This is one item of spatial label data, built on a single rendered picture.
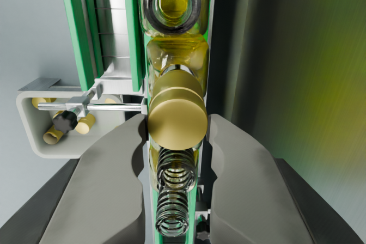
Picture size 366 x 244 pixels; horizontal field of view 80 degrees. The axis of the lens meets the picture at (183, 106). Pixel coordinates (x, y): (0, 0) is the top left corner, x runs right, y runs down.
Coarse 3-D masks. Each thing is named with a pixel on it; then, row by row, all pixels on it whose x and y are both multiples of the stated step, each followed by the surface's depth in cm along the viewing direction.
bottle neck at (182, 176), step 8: (160, 152) 18; (168, 152) 17; (176, 152) 17; (184, 152) 17; (192, 152) 18; (160, 160) 17; (168, 160) 16; (176, 160) 16; (184, 160) 16; (192, 160) 17; (160, 168) 16; (168, 168) 16; (176, 168) 19; (184, 168) 16; (192, 168) 16; (160, 176) 16; (168, 176) 17; (176, 176) 18; (184, 176) 17; (192, 176) 16; (160, 184) 17; (168, 184) 17; (176, 184) 17; (184, 184) 17
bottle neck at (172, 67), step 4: (176, 64) 17; (180, 64) 17; (168, 68) 17; (172, 68) 17; (176, 68) 16; (180, 68) 17; (184, 68) 17; (188, 68) 17; (164, 72) 17; (188, 72) 16; (192, 72) 17; (160, 76) 18
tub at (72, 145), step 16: (32, 96) 46; (48, 96) 46; (64, 96) 46; (112, 96) 46; (32, 112) 50; (48, 112) 55; (96, 112) 56; (112, 112) 56; (32, 128) 50; (48, 128) 56; (96, 128) 58; (112, 128) 58; (32, 144) 51; (48, 144) 55; (64, 144) 56; (80, 144) 56
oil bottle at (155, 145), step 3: (150, 99) 23; (150, 102) 22; (150, 138) 22; (153, 141) 22; (201, 141) 22; (153, 144) 22; (156, 144) 21; (198, 144) 22; (201, 144) 22; (153, 147) 22; (156, 147) 22; (159, 147) 21; (192, 147) 21; (195, 147) 22; (198, 147) 22; (159, 150) 22; (195, 150) 22
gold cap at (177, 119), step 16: (160, 80) 15; (176, 80) 13; (192, 80) 14; (160, 96) 12; (176, 96) 11; (192, 96) 12; (160, 112) 11; (176, 112) 12; (192, 112) 12; (160, 128) 12; (176, 128) 12; (192, 128) 12; (160, 144) 12; (176, 144) 12; (192, 144) 12
